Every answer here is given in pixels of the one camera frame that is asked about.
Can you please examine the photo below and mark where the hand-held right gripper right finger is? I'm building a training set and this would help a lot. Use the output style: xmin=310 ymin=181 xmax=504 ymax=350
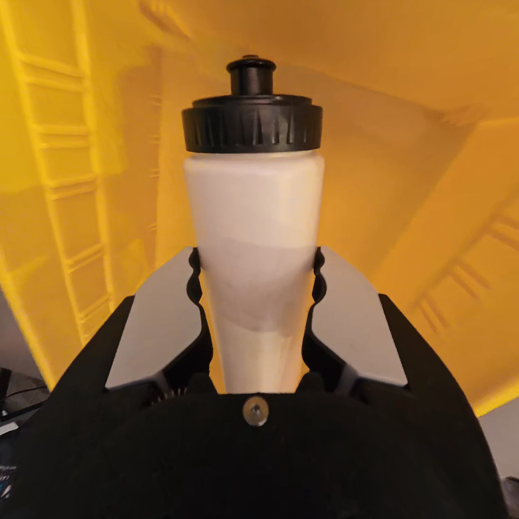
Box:
xmin=302 ymin=245 xmax=408 ymax=393

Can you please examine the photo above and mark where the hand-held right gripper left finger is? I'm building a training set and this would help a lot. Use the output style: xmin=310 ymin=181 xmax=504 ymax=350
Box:
xmin=105 ymin=247 xmax=214 ymax=396

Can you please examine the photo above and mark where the white plastic bottle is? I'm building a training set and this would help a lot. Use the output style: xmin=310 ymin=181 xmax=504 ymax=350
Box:
xmin=182 ymin=151 xmax=325 ymax=395

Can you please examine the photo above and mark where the yellow plastic bin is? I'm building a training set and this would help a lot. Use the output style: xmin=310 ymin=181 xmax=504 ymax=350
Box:
xmin=0 ymin=0 xmax=519 ymax=418

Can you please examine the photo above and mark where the black bottle lid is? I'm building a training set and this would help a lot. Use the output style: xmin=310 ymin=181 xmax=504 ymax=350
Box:
xmin=181 ymin=55 xmax=324 ymax=155

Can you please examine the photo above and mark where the dark printed cloth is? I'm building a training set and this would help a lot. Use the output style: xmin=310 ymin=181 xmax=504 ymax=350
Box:
xmin=0 ymin=367 xmax=51 ymax=503

